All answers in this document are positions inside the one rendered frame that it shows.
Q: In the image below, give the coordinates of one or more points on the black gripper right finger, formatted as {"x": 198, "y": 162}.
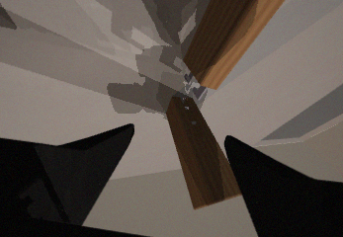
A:
{"x": 282, "y": 202}

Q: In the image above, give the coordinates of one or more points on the long wooden board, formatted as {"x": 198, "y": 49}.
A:
{"x": 225, "y": 32}

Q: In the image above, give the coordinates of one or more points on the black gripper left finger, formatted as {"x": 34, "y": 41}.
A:
{"x": 74, "y": 173}

